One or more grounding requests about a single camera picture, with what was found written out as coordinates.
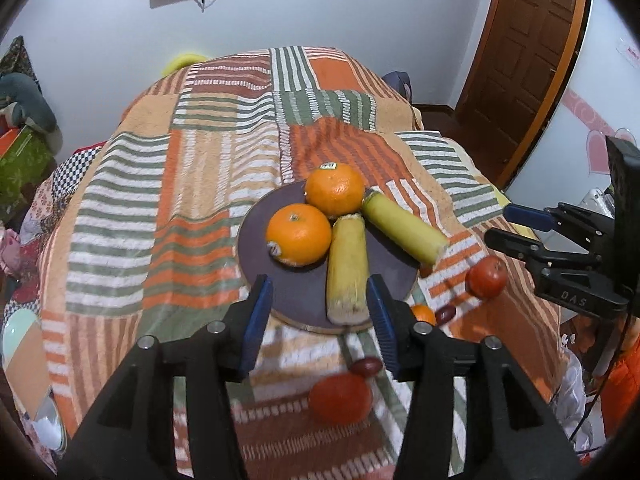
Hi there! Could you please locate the red tomato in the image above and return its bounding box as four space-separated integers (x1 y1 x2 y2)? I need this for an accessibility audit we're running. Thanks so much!
308 373 372 426
465 256 508 300

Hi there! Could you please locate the yellow corn cob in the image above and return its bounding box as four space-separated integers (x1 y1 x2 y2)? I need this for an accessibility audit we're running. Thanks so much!
326 214 369 326
361 190 449 266

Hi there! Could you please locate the dark red grape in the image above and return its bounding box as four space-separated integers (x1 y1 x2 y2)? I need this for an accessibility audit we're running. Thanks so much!
435 304 457 326
349 356 383 379

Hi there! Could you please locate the small tangerine front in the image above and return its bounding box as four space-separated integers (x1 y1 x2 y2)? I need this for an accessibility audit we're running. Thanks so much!
411 304 437 326

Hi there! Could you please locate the large orange with sticker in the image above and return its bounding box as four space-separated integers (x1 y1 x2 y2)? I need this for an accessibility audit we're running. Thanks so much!
304 162 366 219

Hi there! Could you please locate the brown wooden door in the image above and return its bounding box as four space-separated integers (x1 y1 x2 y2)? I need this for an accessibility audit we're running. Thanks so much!
454 0 587 188

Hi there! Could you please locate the striped patchwork blanket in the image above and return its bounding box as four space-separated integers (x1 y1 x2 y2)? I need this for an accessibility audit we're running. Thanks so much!
37 45 566 480

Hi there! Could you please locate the purple bag on floor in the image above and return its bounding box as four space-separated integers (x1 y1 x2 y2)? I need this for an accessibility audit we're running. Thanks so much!
382 70 412 103

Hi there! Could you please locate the purple round plate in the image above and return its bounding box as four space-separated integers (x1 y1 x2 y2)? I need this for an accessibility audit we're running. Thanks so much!
236 181 420 335

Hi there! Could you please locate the checkered black white cloth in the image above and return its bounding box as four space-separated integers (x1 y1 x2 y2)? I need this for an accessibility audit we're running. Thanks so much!
52 143 104 200

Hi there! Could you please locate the green storage box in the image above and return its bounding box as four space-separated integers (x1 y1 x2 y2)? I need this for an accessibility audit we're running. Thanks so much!
1 126 55 207

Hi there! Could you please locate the grey plush toy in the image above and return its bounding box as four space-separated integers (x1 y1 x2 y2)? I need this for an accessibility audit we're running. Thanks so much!
0 73 56 134

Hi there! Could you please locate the yellow pillow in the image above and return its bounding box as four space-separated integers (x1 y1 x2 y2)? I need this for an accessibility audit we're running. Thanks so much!
162 53 207 77

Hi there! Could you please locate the camouflage cushion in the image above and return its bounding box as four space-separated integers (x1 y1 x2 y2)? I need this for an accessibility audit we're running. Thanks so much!
0 36 41 89

